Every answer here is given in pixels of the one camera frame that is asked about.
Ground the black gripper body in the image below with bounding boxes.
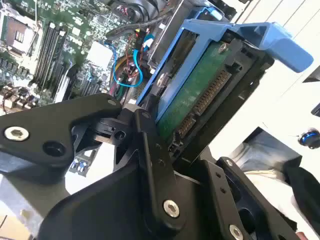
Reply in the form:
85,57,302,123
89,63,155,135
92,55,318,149
37,153,222,240

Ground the hard disk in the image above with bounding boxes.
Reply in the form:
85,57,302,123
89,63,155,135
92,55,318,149
136,18,315,163

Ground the black power wire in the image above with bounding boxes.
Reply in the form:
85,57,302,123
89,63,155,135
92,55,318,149
106,12,176,42

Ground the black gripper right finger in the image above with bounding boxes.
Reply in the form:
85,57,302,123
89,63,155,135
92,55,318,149
174,156,302,240

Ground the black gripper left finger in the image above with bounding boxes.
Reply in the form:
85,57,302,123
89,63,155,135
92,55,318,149
0,93,187,230

